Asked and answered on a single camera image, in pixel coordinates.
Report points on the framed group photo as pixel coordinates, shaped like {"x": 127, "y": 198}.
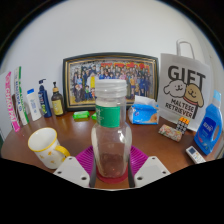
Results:
{"x": 83, "y": 71}

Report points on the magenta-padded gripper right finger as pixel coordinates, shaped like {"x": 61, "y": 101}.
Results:
{"x": 150, "y": 170}

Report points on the blue tissue pack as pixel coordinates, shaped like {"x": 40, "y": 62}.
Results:
{"x": 143, "y": 113}

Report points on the puzzle cube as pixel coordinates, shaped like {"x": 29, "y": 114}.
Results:
{"x": 182, "y": 125}

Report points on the white printed paper gift bag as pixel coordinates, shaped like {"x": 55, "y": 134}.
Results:
{"x": 183, "y": 90}

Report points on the floral patterned pouch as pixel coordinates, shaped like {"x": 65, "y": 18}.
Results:
{"x": 170, "y": 132}

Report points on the white remote control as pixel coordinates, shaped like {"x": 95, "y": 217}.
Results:
{"x": 195, "y": 154}

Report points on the amber yellow-labelled pump bottle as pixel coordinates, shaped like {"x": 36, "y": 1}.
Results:
{"x": 57, "y": 105}

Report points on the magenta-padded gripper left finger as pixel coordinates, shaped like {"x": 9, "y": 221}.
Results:
{"x": 71, "y": 171}

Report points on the dark blue pump bottle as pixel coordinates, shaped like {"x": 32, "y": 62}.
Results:
{"x": 45, "y": 103}

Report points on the blue detergent bottle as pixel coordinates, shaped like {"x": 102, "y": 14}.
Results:
{"x": 208, "y": 130}

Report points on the white and green tube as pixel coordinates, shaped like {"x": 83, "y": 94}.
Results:
{"x": 21, "y": 100}

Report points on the white bottle with blue cap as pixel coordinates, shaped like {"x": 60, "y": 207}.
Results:
{"x": 34, "y": 106}

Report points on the clear green-labelled plastic bottle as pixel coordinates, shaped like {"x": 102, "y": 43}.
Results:
{"x": 111, "y": 133}

